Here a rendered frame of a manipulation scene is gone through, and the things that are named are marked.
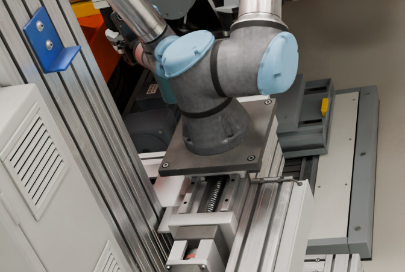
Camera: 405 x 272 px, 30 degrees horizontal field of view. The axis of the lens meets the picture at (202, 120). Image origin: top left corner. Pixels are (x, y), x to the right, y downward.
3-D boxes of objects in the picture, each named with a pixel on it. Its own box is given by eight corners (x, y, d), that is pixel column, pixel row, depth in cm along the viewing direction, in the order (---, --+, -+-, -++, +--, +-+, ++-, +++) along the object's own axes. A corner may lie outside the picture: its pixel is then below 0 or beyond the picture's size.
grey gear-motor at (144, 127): (216, 128, 299) (188, 54, 280) (193, 201, 266) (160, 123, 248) (174, 133, 305) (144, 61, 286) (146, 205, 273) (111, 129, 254)
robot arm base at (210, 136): (243, 152, 155) (230, 114, 150) (176, 158, 160) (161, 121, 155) (257, 108, 166) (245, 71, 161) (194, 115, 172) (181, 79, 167)
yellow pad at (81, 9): (118, -6, 281) (113, -18, 278) (106, 12, 270) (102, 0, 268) (85, 0, 286) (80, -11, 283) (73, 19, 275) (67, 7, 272)
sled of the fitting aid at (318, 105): (335, 96, 291) (331, 75, 286) (328, 155, 264) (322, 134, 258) (214, 111, 309) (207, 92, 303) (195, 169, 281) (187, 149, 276)
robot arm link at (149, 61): (179, 44, 194) (190, 72, 199) (160, 34, 203) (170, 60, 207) (155, 60, 192) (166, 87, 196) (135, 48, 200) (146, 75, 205)
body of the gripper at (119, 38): (122, 61, 218) (141, 73, 209) (111, 35, 214) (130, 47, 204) (144, 48, 221) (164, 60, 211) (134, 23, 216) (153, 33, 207)
